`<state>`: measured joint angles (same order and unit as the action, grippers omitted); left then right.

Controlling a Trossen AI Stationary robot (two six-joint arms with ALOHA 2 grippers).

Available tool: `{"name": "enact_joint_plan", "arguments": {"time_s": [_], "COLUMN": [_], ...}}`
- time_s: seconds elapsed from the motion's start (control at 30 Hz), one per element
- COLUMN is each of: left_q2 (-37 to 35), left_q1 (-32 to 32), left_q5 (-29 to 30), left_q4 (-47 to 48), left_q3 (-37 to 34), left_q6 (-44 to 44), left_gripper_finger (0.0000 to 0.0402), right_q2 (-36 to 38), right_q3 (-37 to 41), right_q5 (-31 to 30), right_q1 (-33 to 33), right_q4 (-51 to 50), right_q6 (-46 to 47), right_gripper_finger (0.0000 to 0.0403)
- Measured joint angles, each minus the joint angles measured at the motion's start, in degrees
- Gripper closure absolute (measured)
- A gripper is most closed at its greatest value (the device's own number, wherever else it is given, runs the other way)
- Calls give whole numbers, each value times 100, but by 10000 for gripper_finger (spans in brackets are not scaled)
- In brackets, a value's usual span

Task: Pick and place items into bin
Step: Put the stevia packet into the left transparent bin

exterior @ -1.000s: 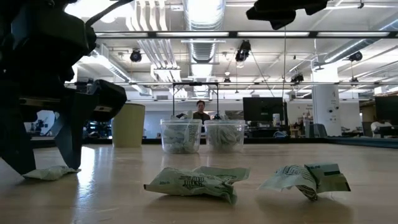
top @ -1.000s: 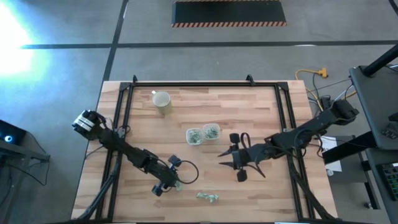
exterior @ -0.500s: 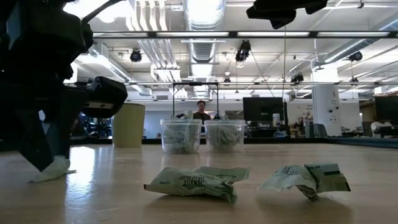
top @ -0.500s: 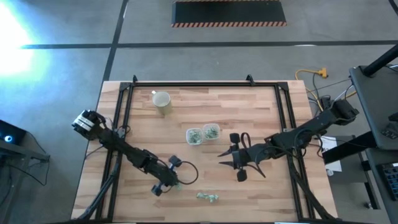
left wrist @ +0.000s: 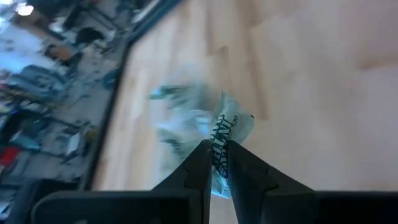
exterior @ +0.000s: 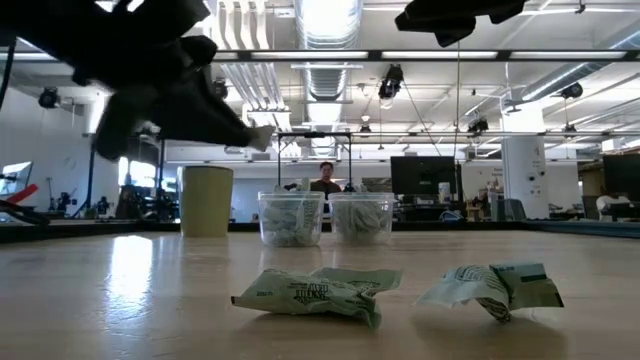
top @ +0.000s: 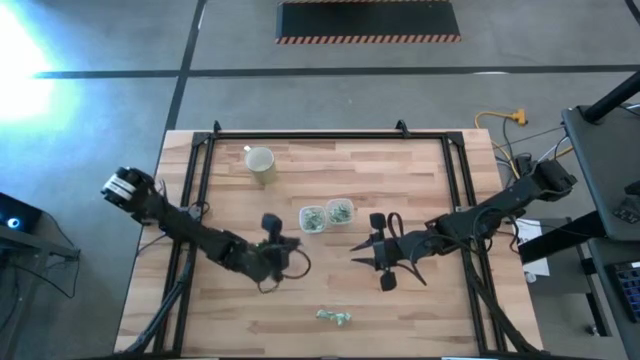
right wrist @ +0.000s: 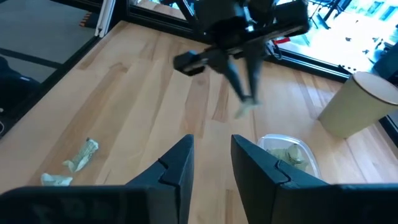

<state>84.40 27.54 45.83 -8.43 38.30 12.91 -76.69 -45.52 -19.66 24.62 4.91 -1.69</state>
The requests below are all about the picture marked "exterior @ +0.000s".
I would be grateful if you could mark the person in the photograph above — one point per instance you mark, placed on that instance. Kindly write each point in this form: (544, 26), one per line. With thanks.
(326, 175)
(612, 205)

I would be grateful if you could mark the clear plastic container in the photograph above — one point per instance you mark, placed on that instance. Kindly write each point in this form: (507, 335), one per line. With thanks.
(291, 196)
(361, 197)

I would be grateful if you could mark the tilted screen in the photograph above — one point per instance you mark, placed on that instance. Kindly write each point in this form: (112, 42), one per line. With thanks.
(15, 175)

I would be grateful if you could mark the silver ventilation duct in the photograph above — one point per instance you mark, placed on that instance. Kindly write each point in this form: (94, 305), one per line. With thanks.
(327, 30)

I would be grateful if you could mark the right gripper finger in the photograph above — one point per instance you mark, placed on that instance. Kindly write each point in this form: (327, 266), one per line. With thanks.
(445, 30)

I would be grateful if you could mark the grey office chair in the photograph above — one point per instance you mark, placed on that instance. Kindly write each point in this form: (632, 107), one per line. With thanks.
(515, 211)

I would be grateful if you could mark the yellow-green paper cup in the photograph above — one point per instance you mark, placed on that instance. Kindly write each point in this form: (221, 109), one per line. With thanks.
(206, 200)

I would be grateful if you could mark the red bar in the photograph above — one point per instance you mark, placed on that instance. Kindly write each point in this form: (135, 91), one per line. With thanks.
(22, 194)

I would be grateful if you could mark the black table edge rail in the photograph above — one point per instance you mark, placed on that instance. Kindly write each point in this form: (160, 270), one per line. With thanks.
(100, 227)

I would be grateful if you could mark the black overhead frame bar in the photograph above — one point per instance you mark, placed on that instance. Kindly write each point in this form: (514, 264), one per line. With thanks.
(350, 55)

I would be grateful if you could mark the white round pillar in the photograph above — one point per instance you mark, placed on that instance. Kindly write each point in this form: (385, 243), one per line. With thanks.
(525, 170)

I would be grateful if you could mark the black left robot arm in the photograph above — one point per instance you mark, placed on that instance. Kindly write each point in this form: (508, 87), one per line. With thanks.
(75, 30)

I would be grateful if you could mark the black monitor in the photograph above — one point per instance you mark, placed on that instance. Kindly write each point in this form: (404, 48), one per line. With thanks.
(622, 177)
(422, 175)

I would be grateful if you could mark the black hanging camera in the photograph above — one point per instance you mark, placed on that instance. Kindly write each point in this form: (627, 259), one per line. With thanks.
(222, 90)
(571, 90)
(391, 82)
(478, 126)
(48, 98)

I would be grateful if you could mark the white packet with dark stripe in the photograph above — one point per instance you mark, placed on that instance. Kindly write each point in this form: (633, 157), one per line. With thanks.
(470, 290)

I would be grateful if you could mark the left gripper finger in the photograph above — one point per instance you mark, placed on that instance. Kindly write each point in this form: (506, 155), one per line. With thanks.
(210, 120)
(200, 50)

